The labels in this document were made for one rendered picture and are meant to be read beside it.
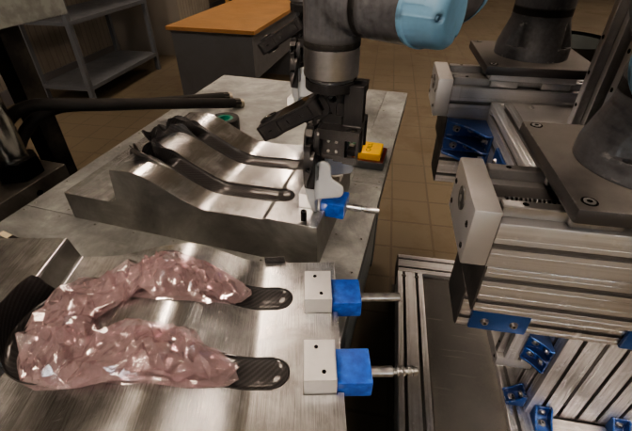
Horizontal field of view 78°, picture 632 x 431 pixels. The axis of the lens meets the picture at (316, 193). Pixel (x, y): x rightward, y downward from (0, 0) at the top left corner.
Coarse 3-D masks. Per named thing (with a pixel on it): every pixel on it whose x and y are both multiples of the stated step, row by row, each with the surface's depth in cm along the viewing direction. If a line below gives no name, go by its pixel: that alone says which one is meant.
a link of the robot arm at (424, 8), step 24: (360, 0) 42; (384, 0) 40; (408, 0) 39; (432, 0) 38; (456, 0) 39; (360, 24) 44; (384, 24) 42; (408, 24) 40; (432, 24) 39; (456, 24) 41; (432, 48) 42
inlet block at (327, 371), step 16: (304, 352) 44; (320, 352) 44; (336, 352) 45; (352, 352) 45; (368, 352) 45; (304, 368) 42; (320, 368) 42; (336, 368) 42; (352, 368) 43; (368, 368) 43; (384, 368) 44; (400, 368) 44; (416, 368) 44; (304, 384) 41; (320, 384) 41; (336, 384) 41; (352, 384) 42; (368, 384) 42
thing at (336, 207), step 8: (304, 192) 63; (344, 192) 66; (304, 200) 64; (320, 200) 63; (328, 200) 64; (336, 200) 64; (344, 200) 64; (320, 208) 64; (328, 208) 64; (336, 208) 63; (344, 208) 63; (352, 208) 64; (360, 208) 64; (368, 208) 64; (376, 208) 64; (336, 216) 64
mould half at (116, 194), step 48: (144, 144) 89; (192, 144) 76; (240, 144) 82; (288, 144) 84; (96, 192) 73; (144, 192) 67; (192, 192) 67; (192, 240) 70; (240, 240) 67; (288, 240) 64
